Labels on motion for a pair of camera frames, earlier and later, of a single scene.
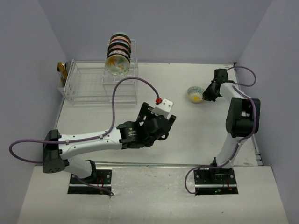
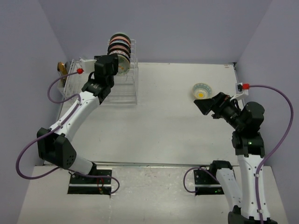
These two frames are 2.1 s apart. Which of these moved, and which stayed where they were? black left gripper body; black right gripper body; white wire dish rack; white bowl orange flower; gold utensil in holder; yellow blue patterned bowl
Moved: black right gripper body; black left gripper body; yellow blue patterned bowl
Stayed: white bowl orange flower; gold utensil in holder; white wire dish rack
